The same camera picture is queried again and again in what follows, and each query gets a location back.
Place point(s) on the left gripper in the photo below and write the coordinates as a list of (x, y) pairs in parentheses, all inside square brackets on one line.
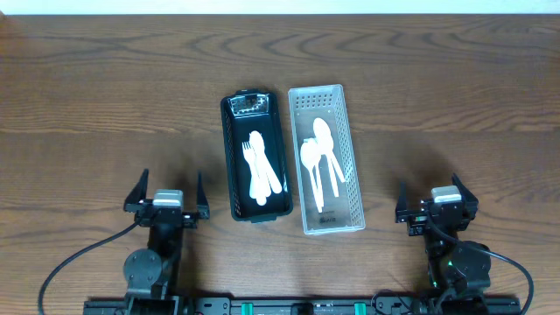
[(166, 213)]

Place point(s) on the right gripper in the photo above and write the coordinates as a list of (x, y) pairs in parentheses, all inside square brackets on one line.
[(419, 221)]

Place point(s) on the white fork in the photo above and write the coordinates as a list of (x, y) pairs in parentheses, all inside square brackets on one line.
[(259, 192), (247, 149)]

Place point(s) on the clear plastic basket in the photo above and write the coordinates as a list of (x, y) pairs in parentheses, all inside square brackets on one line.
[(345, 213)]

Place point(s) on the black plastic basket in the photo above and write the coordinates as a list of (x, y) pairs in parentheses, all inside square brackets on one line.
[(241, 113)]

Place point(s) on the white spoon pair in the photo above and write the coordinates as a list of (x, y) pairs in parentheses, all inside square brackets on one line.
[(321, 129), (315, 159)]

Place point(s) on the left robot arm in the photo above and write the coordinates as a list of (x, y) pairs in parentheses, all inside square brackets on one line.
[(152, 272)]

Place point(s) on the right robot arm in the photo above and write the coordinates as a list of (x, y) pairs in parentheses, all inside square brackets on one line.
[(458, 270)]

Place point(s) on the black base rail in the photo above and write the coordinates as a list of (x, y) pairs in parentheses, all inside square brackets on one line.
[(381, 304)]

